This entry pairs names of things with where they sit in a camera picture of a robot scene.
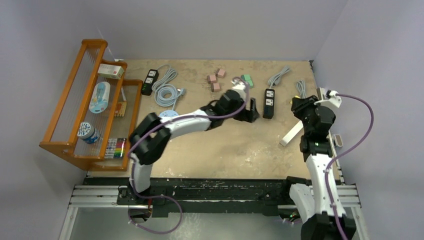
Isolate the white power strip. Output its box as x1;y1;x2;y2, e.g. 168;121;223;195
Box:
279;120;303;147

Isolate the green usb charger plug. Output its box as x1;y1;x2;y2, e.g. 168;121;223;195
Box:
241;74;252;82

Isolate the pink charger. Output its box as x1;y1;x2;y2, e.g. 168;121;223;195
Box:
206;74;218;84
210;82;221;93

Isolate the pink usb charger plug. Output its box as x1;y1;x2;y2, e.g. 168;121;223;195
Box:
215;68;226;78

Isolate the round blue power socket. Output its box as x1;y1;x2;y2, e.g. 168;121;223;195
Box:
159;110;179;118

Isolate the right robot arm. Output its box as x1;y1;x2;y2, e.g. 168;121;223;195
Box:
280;95;357;240

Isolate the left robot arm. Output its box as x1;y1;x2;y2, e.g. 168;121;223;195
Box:
128;89;260;205

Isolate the orange snack packet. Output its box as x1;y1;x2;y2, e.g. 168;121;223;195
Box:
114;101;127;118

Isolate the colourful tube packet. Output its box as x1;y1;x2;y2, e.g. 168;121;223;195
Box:
104;138;127;159

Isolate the white red box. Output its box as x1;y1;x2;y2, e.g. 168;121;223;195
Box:
97;63;125;80

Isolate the blue blister pack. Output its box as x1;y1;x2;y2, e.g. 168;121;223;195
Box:
88;81;111;114

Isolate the orange wooden rack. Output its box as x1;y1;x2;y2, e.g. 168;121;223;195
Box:
39;39;143;172

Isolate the blue white cup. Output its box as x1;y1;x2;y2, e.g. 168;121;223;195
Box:
77;121;100;144

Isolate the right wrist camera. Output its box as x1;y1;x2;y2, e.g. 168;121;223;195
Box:
314;87;342;111

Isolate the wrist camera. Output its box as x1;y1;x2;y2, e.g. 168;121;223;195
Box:
231;78;247;99
314;87;342;111

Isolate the grey cable bundle right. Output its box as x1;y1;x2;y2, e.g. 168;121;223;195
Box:
295;79;307;100

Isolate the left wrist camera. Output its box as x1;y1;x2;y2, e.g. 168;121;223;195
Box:
231;78;247;99

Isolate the grey cable bundle middle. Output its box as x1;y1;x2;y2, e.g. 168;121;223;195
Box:
267;65;292;90

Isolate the white wall bracket lower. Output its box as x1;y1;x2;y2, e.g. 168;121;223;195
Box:
332;134;343;148

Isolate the blue coiled cable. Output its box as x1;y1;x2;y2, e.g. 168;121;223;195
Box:
154;83;186;112

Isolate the black metal base rail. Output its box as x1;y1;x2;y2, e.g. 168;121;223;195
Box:
70;177;312;218

